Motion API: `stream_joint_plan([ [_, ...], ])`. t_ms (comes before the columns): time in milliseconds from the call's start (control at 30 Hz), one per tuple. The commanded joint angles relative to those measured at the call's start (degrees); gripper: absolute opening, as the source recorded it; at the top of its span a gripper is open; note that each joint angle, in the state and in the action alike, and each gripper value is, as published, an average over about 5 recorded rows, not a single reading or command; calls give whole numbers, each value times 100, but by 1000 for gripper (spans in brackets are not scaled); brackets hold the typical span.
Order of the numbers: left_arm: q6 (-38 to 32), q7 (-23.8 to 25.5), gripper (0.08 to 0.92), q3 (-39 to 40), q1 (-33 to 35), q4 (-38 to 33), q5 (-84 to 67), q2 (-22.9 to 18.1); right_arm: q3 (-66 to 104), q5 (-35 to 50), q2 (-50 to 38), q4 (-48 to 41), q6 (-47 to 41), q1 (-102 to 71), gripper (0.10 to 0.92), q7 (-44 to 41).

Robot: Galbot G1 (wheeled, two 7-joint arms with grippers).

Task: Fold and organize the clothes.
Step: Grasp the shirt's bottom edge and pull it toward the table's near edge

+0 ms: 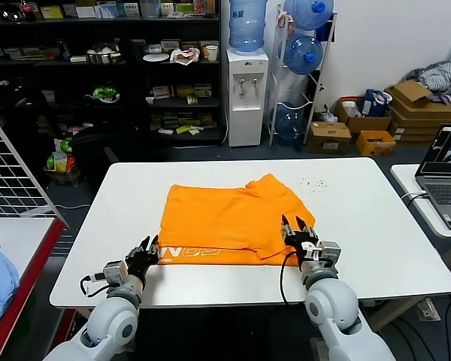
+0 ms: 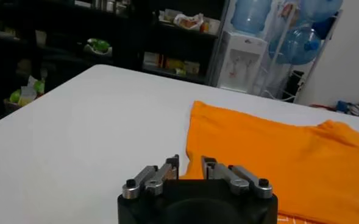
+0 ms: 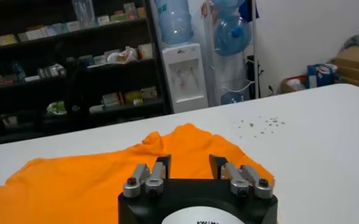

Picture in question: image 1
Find white knotted plastic bag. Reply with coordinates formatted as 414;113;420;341
317;105;340;124

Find yellow product box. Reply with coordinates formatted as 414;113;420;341
41;5;65;20

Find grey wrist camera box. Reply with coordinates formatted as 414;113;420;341
318;240;342;268
103;261;129;287

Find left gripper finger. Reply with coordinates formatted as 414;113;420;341
148;235;161;264
126;235;151;261

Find closed labelled cardboard box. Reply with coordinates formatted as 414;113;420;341
307;122;353;155

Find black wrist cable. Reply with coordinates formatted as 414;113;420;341
78;274;112;299
279;250;305;306

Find basket of snack packets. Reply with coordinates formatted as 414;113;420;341
44;138;86;188

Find black shelving unit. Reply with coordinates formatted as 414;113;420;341
0;0;223;148

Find white metal jug rack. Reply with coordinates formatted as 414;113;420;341
267;5;338;148

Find laptop power cable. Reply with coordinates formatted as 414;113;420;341
401;190;427;208

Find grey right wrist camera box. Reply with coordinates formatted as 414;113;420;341
318;240;342;268

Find yellow cardboard box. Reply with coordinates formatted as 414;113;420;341
356;130;397;158

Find green toy vegetables in bowl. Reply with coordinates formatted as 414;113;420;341
84;85;120;105

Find clear plastic container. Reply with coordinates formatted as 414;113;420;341
139;0;162;20

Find blue white product box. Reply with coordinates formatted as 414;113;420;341
97;2;119;19

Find flat brown cardboard box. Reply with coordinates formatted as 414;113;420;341
389;117;451;132

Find red edged white table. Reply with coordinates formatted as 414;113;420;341
0;217;69;361

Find labelled blue water jug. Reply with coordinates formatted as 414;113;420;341
229;0;268;53

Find grey open laptop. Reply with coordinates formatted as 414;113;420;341
415;123;451;230

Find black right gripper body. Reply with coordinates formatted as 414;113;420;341
285;235;322;264

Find blue capped water jug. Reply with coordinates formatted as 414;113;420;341
284;33;323;76
283;0;334;32

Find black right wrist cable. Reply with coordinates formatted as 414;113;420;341
279;250;305;306

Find open brown cardboard box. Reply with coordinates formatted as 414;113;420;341
334;97;393;133

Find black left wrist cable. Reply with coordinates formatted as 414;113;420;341
78;274;112;299

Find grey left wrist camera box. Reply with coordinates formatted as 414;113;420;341
103;261;129;287

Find black office chair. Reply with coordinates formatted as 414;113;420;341
70;126;137;185

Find large white work table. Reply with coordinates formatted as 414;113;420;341
48;157;451;332

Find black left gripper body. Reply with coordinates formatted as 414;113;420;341
126;250;158;279

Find small white side table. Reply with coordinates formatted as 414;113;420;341
389;164;451;302

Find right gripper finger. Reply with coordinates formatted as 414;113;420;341
280;214;295;241
295;216;319;241

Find crumpled white plastic bag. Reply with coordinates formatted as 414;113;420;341
169;47;201;67

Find grey pile of clothes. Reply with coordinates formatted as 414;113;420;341
401;62;451;97

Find cola bottle red label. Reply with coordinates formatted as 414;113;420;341
20;0;39;22

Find orange t-shirt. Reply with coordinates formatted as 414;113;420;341
156;173;317;266

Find metal bowl with white buns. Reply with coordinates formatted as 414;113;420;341
85;47;123;65

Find blue paper bag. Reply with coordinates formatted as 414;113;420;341
362;89;393;117

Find white wire grid panel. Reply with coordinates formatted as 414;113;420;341
0;103;68;229

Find cardboard box with raised flap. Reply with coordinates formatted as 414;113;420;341
384;80;451;122

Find flat cardboard box white label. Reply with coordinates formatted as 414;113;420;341
390;127;443;144

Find dark glass bowl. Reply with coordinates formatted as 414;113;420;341
0;2;24;22

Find white water dispenser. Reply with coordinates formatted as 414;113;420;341
225;47;270;148

